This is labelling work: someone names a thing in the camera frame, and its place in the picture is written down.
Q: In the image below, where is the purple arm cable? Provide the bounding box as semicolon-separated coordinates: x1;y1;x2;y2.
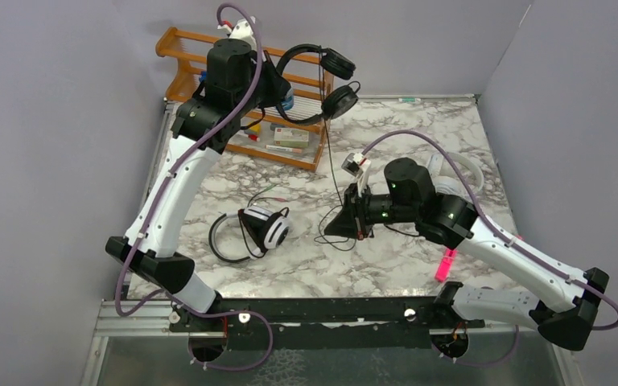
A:
362;129;618;370
113;2;275;373

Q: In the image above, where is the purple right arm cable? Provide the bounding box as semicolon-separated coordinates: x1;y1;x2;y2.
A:
362;129;618;370

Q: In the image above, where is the orange tipped white marker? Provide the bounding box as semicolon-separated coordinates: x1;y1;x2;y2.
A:
265;145;303;154

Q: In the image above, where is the thin black headphone cable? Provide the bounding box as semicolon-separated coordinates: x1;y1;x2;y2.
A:
313;47;422;253

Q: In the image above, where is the yellow grey small object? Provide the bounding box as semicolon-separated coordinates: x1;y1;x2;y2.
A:
245;122;262;136

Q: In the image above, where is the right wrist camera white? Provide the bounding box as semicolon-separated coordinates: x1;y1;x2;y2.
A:
341;153;372;197

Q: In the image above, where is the blue lidded jar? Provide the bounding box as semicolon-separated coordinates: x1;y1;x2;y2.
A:
281;87;295;111

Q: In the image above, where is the black red headset cable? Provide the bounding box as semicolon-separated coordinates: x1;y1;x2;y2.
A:
247;183;291;211

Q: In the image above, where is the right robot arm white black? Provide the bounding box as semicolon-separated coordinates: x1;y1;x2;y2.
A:
324;158;609;351

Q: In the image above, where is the white black gaming headset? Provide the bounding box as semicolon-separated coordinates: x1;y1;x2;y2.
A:
208;205;290;264

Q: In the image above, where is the white over-ear headphones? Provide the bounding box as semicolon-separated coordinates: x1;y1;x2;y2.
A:
426;151;486;197

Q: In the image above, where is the wooden orange shelf rack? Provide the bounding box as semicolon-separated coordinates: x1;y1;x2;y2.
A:
155;27;335;171

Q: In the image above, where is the small white red box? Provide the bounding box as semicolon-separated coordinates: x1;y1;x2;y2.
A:
274;127;310;149

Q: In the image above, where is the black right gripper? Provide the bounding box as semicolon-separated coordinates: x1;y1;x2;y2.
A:
324;181;419;240

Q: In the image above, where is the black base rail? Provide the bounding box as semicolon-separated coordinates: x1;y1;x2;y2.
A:
169;296;485;351

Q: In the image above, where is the small black on-ear headphones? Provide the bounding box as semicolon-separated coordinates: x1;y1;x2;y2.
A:
275;43;361;126

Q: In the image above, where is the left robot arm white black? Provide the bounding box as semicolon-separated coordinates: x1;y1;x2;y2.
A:
105;38;280;331

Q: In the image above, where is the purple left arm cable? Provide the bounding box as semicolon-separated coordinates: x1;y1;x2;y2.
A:
113;2;275;373

